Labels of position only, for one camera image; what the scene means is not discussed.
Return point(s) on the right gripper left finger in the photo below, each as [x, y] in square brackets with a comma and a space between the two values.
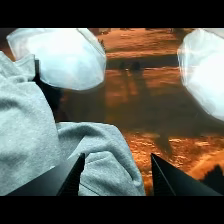
[61, 178]

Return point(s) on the grey garment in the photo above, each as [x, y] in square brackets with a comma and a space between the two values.
[26, 133]

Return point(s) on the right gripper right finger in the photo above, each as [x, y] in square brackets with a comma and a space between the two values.
[170, 181]

